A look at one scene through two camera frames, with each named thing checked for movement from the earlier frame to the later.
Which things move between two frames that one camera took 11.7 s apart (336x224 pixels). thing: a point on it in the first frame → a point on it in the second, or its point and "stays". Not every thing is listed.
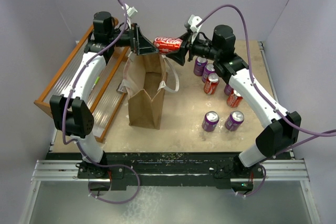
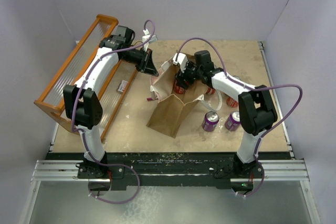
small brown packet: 122,87 stays
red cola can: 166,45 → 179,89
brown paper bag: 144,80 → 171,113
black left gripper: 144,45 → 146,65
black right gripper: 179,56 → 181,77
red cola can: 234,98 stays
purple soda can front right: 234,120 stays
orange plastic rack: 102,99 stays
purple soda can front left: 210,119 stays
